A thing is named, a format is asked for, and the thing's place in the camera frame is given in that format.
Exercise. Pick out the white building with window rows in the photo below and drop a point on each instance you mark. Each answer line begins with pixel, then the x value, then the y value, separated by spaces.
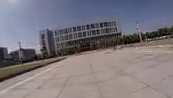
pixel 85 35

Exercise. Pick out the grey paved plaza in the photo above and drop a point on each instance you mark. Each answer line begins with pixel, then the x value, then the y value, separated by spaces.
pixel 97 83

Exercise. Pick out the pole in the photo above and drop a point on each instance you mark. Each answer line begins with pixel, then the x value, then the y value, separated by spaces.
pixel 20 52
pixel 139 32

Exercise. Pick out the low grey building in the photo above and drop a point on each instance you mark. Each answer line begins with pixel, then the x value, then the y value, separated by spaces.
pixel 26 54

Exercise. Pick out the row of distant trees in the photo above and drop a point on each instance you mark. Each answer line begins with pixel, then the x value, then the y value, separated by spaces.
pixel 163 32

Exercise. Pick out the grass field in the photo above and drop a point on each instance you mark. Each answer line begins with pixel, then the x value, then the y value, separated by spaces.
pixel 7 71

